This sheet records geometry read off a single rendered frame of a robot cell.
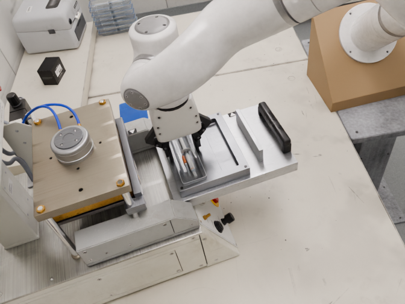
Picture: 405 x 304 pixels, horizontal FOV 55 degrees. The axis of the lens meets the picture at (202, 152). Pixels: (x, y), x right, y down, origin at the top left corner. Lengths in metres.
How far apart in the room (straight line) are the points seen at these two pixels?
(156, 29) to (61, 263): 0.53
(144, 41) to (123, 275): 0.53
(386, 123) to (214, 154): 0.63
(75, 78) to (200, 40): 1.06
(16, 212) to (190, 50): 0.51
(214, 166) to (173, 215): 0.15
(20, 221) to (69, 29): 1.00
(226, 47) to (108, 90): 1.00
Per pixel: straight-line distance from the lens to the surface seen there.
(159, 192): 0.94
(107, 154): 0.80
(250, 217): 1.08
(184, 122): 0.81
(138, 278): 0.96
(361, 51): 1.37
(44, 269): 0.93
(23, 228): 0.95
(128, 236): 0.82
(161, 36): 0.67
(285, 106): 1.36
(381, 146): 1.72
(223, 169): 0.88
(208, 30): 0.61
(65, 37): 1.76
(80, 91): 1.54
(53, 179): 0.81
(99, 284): 0.95
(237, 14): 0.59
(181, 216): 0.82
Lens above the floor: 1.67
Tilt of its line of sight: 48 degrees down
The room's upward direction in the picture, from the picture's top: 11 degrees counter-clockwise
